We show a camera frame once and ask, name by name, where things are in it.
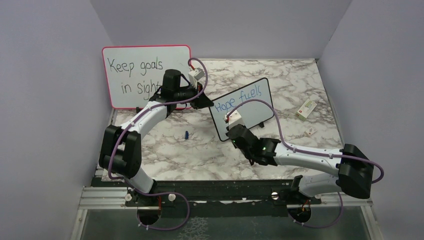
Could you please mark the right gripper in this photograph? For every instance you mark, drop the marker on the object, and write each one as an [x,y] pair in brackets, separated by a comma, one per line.
[243,126]

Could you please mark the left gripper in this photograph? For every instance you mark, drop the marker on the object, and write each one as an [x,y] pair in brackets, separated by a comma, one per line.
[201,101]

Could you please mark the black framed whiteboard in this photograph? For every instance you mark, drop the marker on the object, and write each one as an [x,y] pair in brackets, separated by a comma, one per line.
[253,113]

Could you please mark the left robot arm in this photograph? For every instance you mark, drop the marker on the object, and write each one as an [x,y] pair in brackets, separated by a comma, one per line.
[121,150]

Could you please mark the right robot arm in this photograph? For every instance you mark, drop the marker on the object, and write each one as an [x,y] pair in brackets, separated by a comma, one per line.
[345,170]

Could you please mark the pink framed whiteboard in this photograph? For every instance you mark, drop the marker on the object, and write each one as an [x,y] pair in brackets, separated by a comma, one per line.
[134,73]

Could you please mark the white green eraser box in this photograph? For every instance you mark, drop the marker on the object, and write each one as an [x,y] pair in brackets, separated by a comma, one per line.
[306,109]

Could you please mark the small white card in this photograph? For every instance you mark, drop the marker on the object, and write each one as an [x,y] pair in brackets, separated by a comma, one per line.
[310,131]

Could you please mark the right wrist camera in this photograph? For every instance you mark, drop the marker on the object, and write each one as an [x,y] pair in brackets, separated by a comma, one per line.
[233,119]

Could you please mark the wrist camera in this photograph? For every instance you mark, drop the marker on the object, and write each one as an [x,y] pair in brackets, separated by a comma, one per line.
[195,75]
[233,119]

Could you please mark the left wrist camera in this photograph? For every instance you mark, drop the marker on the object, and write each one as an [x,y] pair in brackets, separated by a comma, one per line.
[195,75]

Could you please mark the black metal base rail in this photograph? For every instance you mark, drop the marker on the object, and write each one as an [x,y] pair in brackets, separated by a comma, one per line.
[209,198]

